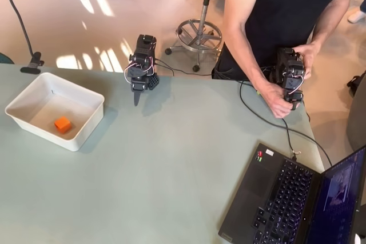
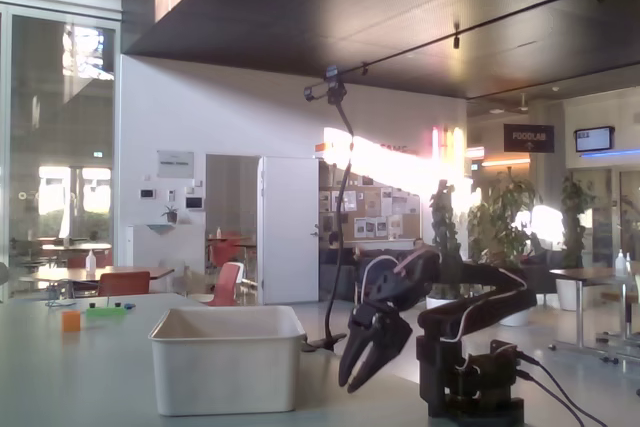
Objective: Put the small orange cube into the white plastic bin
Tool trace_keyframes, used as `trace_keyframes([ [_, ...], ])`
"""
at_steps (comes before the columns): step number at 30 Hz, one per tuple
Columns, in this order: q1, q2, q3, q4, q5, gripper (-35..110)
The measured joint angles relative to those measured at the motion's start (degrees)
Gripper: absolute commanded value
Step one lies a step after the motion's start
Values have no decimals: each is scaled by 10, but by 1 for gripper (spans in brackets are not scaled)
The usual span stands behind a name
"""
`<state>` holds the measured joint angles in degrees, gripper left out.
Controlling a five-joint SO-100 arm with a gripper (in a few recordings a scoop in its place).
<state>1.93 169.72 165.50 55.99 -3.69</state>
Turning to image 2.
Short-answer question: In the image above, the wooden table with metal legs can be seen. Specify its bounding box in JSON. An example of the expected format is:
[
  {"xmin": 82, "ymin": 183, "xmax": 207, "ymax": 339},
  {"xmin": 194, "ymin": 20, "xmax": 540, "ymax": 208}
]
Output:
[{"xmin": 548, "ymin": 266, "xmax": 640, "ymax": 366}]

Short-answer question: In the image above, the green flat block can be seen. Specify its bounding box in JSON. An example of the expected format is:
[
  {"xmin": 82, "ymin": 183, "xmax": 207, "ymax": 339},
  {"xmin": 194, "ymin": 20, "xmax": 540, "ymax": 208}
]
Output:
[{"xmin": 84, "ymin": 302, "xmax": 127, "ymax": 321}]

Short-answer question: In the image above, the black foodlab sign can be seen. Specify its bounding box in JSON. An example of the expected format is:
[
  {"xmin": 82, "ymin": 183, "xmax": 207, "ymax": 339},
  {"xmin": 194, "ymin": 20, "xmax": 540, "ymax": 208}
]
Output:
[{"xmin": 503, "ymin": 123, "xmax": 555, "ymax": 154}]

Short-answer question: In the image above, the black gooseneck camera mount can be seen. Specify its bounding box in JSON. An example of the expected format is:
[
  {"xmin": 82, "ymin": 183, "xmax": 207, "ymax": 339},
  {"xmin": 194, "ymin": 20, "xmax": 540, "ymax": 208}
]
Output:
[{"xmin": 299, "ymin": 64, "xmax": 357, "ymax": 353}]

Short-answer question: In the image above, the cork notice board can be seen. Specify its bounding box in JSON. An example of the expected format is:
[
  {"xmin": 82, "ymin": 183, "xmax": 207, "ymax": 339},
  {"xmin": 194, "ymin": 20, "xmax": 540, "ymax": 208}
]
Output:
[{"xmin": 319, "ymin": 185, "xmax": 422, "ymax": 243}]

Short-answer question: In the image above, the wall mounted screen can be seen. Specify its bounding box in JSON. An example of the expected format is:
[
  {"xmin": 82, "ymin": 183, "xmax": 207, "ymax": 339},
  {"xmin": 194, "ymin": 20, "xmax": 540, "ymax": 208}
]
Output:
[{"xmin": 573, "ymin": 125, "xmax": 616, "ymax": 153}]

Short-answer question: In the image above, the tall thin potted plant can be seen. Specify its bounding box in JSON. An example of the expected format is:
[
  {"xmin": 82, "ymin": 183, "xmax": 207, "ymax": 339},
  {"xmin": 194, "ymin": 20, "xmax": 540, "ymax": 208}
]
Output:
[{"xmin": 554, "ymin": 174, "xmax": 597, "ymax": 312}]

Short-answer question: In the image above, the black cable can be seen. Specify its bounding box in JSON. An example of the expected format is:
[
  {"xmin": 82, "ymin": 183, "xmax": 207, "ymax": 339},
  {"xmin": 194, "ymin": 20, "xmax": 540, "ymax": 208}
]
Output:
[
  {"xmin": 517, "ymin": 369, "xmax": 586, "ymax": 427},
  {"xmin": 517, "ymin": 351, "xmax": 609, "ymax": 427}
]

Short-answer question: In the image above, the dark columnar potted plant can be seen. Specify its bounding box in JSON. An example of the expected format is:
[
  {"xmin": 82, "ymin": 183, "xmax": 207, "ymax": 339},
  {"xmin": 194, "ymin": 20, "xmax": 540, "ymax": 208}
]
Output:
[{"xmin": 425, "ymin": 179, "xmax": 464, "ymax": 311}]

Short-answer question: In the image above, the black ceiling light track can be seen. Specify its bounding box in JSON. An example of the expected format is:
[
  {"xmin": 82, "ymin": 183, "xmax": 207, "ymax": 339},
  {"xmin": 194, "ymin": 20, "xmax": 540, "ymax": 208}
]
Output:
[{"xmin": 304, "ymin": 0, "xmax": 640, "ymax": 91}]

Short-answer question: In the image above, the white plastic bin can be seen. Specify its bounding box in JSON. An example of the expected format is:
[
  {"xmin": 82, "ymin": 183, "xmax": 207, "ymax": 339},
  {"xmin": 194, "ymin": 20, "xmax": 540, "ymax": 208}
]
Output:
[{"xmin": 147, "ymin": 305, "xmax": 307, "ymax": 417}]

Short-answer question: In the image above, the large leafy potted plant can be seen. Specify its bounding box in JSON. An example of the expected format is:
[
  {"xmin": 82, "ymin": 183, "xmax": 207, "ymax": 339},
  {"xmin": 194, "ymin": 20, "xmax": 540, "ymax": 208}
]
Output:
[{"xmin": 467, "ymin": 166, "xmax": 539, "ymax": 326}]

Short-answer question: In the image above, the white door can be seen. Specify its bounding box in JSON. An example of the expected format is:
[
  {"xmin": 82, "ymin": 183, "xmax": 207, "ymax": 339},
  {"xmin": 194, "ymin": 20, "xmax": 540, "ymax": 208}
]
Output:
[{"xmin": 257, "ymin": 155, "xmax": 321, "ymax": 306}]

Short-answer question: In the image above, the white wall poster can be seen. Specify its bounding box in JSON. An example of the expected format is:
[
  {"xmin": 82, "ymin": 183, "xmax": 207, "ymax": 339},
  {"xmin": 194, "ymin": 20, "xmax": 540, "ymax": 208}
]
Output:
[{"xmin": 157, "ymin": 149, "xmax": 195, "ymax": 179}]

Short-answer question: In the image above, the red chair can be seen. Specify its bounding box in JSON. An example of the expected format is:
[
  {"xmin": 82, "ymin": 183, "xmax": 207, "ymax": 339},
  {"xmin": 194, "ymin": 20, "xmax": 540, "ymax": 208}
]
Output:
[
  {"xmin": 97, "ymin": 270, "xmax": 151, "ymax": 297},
  {"xmin": 204, "ymin": 261, "xmax": 245, "ymax": 307}
]

